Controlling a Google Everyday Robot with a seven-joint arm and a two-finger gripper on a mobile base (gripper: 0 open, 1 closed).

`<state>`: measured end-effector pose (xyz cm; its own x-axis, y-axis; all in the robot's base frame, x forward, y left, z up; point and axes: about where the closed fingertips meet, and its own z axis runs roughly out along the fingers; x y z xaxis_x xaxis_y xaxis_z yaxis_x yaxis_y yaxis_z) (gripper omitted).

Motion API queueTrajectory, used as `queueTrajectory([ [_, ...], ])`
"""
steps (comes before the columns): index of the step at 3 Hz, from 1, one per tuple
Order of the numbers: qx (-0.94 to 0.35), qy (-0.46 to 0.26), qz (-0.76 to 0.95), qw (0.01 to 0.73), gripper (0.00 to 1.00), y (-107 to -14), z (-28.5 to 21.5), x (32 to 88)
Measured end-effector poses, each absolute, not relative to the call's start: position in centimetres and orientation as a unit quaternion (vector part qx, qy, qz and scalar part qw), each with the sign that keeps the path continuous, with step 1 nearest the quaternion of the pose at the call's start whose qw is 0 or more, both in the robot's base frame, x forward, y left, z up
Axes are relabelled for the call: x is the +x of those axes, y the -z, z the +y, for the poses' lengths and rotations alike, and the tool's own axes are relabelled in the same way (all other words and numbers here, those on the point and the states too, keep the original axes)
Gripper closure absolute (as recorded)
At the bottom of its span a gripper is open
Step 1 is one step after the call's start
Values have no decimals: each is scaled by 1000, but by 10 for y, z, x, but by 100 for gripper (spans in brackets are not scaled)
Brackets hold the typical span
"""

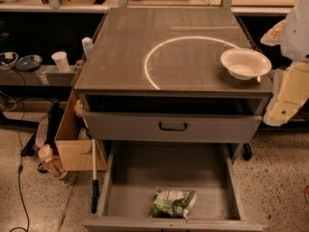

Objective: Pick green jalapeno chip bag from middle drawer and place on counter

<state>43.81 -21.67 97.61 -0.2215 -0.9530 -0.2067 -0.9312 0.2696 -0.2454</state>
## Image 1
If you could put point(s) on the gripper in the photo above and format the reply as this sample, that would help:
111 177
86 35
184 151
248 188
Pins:
296 38

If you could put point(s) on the green jalapeno chip bag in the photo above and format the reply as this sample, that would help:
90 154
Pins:
172 203

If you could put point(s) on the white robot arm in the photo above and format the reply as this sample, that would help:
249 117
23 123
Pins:
295 33

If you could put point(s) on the grey drawer cabinet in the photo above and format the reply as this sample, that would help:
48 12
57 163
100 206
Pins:
167 61

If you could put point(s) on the closed grey top drawer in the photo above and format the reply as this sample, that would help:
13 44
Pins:
172 127

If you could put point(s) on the open grey middle drawer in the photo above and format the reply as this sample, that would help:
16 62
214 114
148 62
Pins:
138 171

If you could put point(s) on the white bowl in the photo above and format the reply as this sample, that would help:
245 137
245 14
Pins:
245 64

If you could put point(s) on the black cabinet caster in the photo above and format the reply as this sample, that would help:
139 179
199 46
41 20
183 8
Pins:
247 153

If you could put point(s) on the white bottle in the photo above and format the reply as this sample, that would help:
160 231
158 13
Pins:
87 44

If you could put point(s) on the white paper cup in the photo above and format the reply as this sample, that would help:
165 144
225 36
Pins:
61 60

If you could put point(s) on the cardboard box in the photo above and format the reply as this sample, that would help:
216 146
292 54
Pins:
72 144

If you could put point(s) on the grey low shelf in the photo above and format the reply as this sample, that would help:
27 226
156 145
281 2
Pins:
46 75

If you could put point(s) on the white pole black grip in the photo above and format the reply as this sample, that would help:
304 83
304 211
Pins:
95 179

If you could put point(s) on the dark blue plate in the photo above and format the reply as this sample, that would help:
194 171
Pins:
29 63

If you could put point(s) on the brown plastic bottle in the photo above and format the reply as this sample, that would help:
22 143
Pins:
52 162

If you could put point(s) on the bowl with blue pattern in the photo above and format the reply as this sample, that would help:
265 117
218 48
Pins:
7 60

